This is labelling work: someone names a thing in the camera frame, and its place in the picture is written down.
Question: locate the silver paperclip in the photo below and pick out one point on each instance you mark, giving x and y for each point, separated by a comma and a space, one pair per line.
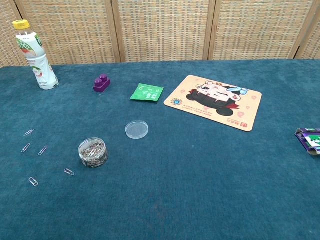
29, 132
42, 150
69, 172
25, 147
33, 181

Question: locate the clear round plastic lid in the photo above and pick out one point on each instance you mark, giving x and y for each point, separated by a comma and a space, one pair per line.
136, 129

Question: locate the clear jar of paperclips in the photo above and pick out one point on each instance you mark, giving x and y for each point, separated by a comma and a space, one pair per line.
93, 153

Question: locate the green foil sachet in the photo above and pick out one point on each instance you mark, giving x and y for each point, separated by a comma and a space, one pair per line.
147, 93

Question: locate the cartoon character mouse pad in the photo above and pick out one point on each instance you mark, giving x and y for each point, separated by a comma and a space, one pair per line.
215, 102

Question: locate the purple toy building block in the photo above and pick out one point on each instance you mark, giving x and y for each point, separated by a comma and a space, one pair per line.
101, 85

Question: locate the woven wooden folding screen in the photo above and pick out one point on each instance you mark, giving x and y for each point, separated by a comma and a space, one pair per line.
162, 30

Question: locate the plastic bottle with yellow cap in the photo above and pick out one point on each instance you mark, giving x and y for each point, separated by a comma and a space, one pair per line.
37, 65

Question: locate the purple cardboard carton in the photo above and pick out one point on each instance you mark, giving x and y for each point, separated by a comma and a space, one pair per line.
310, 142

